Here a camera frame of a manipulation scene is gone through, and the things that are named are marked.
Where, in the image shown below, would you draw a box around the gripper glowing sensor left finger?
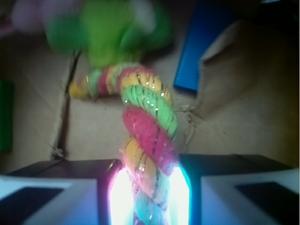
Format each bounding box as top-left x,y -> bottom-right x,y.
0,159 -> 128,225

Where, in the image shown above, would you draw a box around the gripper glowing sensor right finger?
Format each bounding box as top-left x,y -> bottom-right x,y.
170,154 -> 300,225

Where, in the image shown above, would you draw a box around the multicolored twisted rope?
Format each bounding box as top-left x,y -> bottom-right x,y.
69,62 -> 188,225

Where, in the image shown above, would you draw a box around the brown paper bag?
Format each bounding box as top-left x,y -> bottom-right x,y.
0,0 -> 300,174

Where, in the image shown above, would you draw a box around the green plastic block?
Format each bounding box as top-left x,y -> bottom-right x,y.
0,80 -> 14,153

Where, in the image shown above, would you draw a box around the green plush frog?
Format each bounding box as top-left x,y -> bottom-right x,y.
45,0 -> 174,68

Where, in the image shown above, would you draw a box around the blue plastic block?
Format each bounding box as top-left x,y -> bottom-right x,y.
173,0 -> 237,92

